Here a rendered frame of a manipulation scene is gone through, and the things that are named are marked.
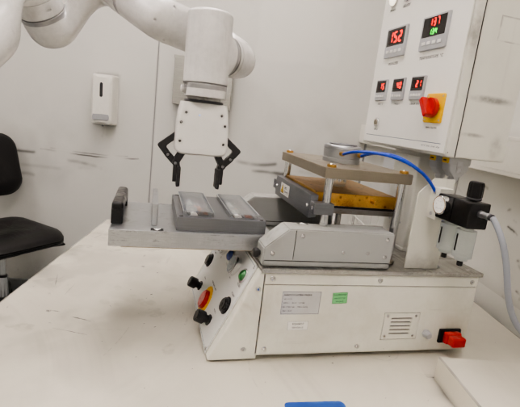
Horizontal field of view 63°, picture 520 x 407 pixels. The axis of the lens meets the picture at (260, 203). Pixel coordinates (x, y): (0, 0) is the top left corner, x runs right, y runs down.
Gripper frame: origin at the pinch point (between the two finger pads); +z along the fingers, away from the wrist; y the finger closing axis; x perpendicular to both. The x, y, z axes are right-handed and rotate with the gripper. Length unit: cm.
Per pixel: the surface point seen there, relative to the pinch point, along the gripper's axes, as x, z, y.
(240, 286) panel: -12.9, 17.0, 7.9
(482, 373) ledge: -30, 25, 48
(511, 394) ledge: -36, 25, 49
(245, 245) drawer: -11.0, 9.7, 8.6
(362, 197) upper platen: -10.4, -0.6, 31.1
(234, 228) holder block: -10.0, 7.0, 6.4
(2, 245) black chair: 122, 56, -71
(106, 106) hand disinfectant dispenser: 155, -10, -33
